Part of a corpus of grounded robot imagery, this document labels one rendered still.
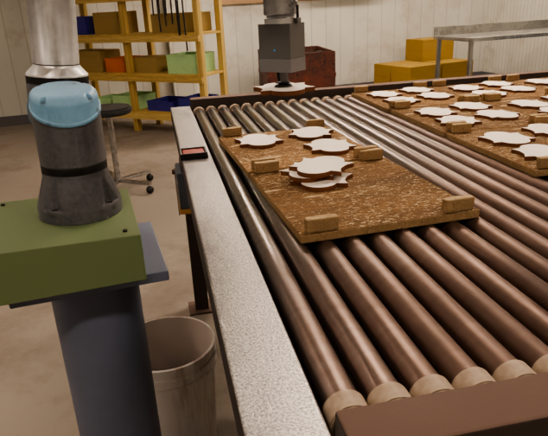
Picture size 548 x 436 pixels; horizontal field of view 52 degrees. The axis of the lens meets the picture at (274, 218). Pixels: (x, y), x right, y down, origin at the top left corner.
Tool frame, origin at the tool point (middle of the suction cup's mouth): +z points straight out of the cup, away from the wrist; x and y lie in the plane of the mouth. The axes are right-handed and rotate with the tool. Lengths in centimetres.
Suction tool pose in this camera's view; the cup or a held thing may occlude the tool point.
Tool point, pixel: (283, 92)
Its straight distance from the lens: 133.3
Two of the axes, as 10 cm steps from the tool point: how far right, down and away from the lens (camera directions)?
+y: -8.3, -1.6, 5.3
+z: 0.5, 9.3, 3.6
